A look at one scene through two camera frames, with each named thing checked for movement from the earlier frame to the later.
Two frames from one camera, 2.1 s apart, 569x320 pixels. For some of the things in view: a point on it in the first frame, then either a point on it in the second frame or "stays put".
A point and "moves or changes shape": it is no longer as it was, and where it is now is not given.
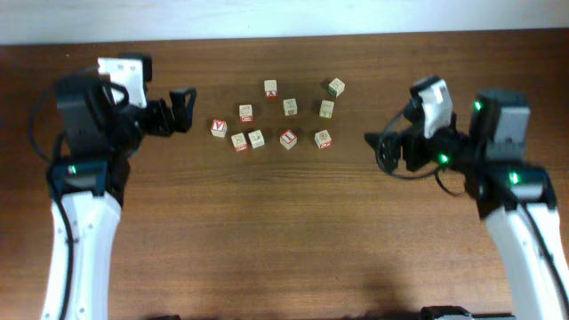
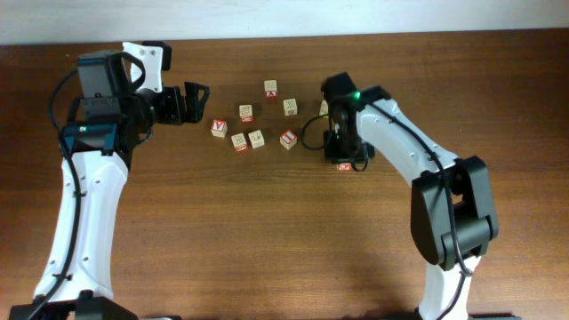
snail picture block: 245,113 stays put
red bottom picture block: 323,140 moves or changes shape
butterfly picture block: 239,142 stays put
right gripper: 409,141 to 335,156
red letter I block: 288,140 stays put
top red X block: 270,89 stays put
